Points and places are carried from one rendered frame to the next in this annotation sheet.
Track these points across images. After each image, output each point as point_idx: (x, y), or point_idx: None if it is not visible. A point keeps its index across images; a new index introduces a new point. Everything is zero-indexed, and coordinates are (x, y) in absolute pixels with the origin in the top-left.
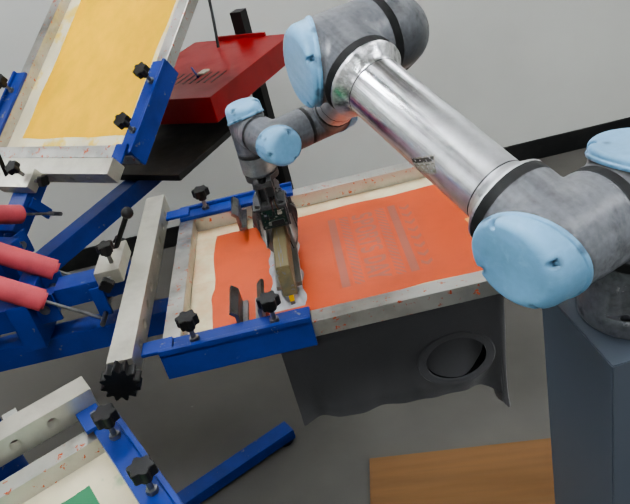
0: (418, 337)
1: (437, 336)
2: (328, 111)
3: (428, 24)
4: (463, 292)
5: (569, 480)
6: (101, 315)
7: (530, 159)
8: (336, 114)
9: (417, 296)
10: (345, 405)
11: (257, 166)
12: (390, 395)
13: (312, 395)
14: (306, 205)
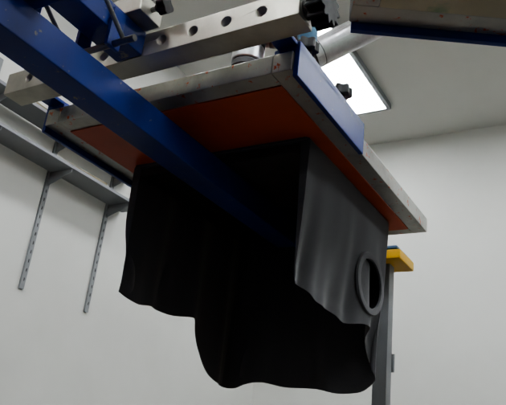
0: (359, 241)
1: (366, 249)
2: (328, 43)
3: None
4: (404, 196)
5: None
6: (108, 42)
7: None
8: (333, 47)
9: (392, 175)
10: (315, 282)
11: (262, 51)
12: (332, 300)
13: (302, 247)
14: None
